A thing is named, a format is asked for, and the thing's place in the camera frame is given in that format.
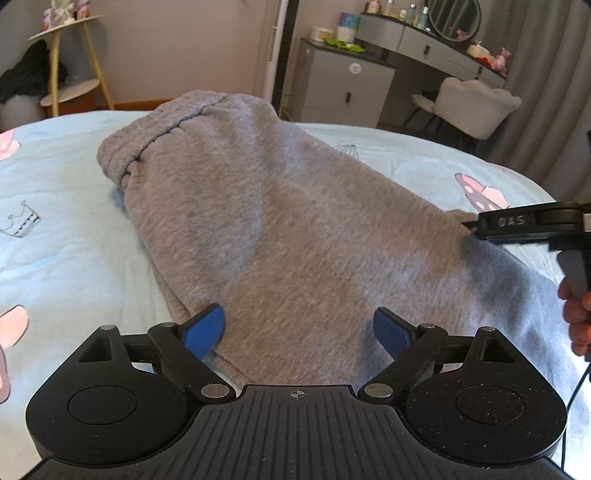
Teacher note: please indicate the teal cosmetic bottle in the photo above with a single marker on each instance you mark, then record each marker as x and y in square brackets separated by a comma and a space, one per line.
[424, 18]

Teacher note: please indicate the white shell-back chair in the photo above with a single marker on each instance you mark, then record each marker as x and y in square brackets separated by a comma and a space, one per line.
[475, 104]

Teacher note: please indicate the light blue printed bedsheet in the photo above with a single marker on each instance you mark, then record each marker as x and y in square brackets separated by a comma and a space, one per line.
[55, 194]

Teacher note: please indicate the person's right hand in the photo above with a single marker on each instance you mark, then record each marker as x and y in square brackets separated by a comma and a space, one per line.
[577, 318]

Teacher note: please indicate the grey nightstand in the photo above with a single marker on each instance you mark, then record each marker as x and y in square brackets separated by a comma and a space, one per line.
[341, 87]

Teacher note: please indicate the small pink figurine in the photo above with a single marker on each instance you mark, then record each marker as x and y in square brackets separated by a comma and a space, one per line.
[461, 33]

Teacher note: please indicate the grey vanity desk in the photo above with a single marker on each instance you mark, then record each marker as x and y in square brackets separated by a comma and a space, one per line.
[415, 44]

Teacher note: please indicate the pink plush toy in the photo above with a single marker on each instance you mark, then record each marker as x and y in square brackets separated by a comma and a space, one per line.
[501, 62]

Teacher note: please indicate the pink can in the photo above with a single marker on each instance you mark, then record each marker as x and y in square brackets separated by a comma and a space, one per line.
[83, 9]
[49, 19]

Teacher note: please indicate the green leafy item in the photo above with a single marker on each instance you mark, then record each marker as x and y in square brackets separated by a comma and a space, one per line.
[344, 45]

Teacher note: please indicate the round black-framed mirror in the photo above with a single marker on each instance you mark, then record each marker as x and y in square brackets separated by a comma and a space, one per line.
[455, 18]

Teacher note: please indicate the white box with red items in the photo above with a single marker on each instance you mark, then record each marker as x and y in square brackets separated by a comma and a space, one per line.
[479, 51]

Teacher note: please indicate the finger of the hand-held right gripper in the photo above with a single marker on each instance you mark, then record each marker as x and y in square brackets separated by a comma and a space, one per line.
[473, 227]

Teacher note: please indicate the white tower fan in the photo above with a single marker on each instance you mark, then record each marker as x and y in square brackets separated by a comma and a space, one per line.
[279, 50]

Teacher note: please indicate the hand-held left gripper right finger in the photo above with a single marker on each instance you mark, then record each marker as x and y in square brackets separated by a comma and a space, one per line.
[392, 330]

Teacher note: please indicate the white round jar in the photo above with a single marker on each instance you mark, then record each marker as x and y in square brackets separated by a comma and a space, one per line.
[322, 33]

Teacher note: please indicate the grey pants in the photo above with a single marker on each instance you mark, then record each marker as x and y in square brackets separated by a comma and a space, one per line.
[286, 221]

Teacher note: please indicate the grey curtain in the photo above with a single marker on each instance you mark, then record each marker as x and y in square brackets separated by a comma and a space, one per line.
[549, 69]

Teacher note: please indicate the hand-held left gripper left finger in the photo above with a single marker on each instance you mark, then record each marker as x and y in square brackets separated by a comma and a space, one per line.
[205, 330]

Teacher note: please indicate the blue white canister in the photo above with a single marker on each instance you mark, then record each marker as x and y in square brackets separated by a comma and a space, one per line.
[347, 26]

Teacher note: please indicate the yellow round side table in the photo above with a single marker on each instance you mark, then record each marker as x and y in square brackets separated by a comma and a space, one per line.
[76, 55]

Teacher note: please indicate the white bouquet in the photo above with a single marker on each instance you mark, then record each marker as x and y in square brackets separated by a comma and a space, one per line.
[63, 11]

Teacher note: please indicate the dark clothing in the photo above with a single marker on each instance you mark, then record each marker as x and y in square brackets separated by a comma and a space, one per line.
[32, 74]

